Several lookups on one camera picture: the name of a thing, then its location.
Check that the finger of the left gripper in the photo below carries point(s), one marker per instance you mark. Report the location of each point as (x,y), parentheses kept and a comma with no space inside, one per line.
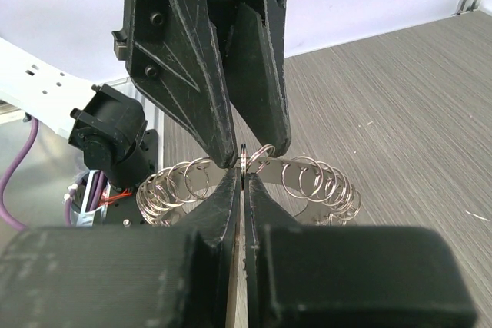
(257,85)
(173,59)

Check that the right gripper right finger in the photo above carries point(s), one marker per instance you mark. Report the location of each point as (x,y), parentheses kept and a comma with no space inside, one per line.
(348,276)

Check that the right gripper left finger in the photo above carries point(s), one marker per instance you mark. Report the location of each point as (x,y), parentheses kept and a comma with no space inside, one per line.
(137,276)

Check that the metal disc with keyrings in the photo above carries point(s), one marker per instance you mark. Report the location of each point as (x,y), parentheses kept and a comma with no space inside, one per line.
(326,194)

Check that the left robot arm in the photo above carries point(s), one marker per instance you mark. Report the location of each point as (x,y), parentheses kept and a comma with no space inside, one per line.
(105,125)

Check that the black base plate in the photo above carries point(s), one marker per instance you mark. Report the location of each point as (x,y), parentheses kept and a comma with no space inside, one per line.
(125,211)

